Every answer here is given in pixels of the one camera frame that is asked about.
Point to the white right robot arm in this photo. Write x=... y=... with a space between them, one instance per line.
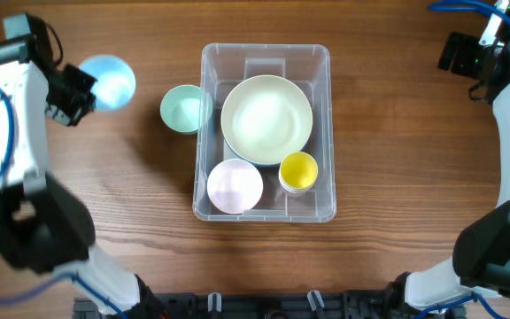
x=479 y=268

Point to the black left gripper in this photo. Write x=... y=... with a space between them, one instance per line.
x=72 y=116

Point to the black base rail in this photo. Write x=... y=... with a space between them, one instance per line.
x=344 y=305

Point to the light pink plastic bowl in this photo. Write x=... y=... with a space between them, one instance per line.
x=235 y=186

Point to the dark blue bowl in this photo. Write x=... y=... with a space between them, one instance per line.
x=237 y=157

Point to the cream plastic bowl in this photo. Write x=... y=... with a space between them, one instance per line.
x=265 y=118

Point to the cream plastic cup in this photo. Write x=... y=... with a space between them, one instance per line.
x=291 y=191

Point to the yellow plastic cup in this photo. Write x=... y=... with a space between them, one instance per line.
x=299 y=171

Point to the mint green plastic bowl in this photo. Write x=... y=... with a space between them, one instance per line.
x=185 y=109

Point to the light blue plastic bowl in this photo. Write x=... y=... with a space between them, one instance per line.
x=115 y=85

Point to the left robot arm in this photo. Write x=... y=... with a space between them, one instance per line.
x=43 y=226

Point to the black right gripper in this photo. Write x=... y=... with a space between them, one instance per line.
x=467 y=44

